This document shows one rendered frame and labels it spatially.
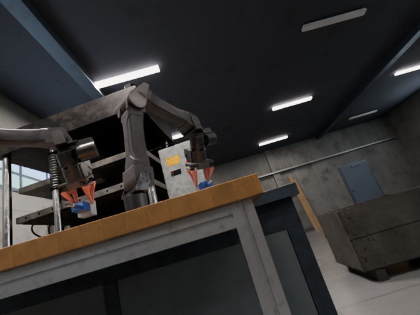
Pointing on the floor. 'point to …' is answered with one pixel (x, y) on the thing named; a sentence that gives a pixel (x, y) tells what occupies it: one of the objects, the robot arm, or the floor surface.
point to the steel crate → (375, 233)
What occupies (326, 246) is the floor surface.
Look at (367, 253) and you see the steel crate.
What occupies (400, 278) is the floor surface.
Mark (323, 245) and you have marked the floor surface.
